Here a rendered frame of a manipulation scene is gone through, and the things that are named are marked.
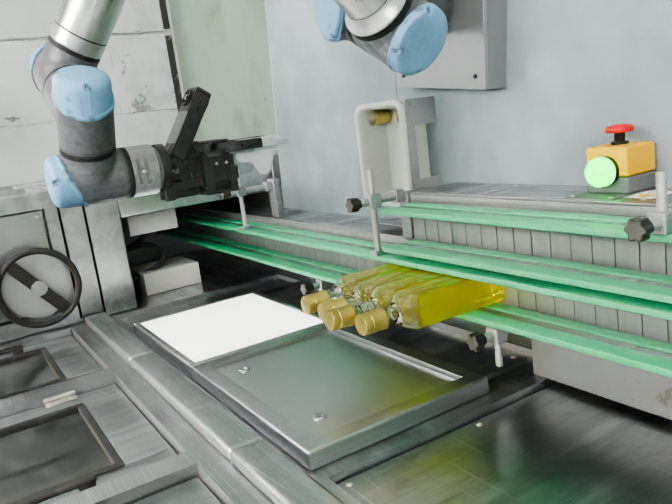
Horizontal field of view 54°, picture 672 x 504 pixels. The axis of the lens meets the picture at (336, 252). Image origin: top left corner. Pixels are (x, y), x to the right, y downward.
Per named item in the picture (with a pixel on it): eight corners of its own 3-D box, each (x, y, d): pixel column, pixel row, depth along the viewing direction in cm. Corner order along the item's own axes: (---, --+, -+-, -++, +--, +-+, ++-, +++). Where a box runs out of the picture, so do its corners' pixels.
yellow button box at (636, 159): (617, 185, 106) (587, 193, 102) (615, 138, 104) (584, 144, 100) (658, 186, 100) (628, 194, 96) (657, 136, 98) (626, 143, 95)
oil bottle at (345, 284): (420, 280, 134) (331, 307, 123) (418, 254, 133) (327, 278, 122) (439, 285, 129) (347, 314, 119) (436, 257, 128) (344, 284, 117)
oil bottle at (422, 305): (482, 294, 119) (386, 327, 108) (479, 264, 118) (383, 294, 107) (505, 300, 114) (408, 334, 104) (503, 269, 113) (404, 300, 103)
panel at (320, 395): (256, 300, 184) (134, 334, 167) (254, 289, 183) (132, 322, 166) (490, 393, 108) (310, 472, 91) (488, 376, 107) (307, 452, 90)
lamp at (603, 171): (593, 185, 101) (580, 188, 99) (592, 156, 100) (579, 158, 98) (620, 186, 97) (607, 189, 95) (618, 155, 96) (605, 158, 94)
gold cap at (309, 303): (322, 306, 121) (301, 312, 119) (320, 288, 120) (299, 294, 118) (332, 310, 118) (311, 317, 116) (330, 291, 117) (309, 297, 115)
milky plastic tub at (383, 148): (394, 197, 157) (364, 204, 152) (383, 101, 152) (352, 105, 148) (443, 201, 142) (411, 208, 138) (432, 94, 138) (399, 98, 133)
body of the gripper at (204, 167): (225, 187, 111) (154, 199, 105) (217, 135, 109) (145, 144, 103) (244, 189, 104) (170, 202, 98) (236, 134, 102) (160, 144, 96)
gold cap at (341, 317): (346, 323, 110) (324, 329, 108) (344, 303, 109) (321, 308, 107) (358, 327, 107) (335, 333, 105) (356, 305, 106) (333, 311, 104)
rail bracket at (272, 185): (295, 217, 196) (224, 232, 184) (286, 160, 192) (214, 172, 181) (302, 218, 192) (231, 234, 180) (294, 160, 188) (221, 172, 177)
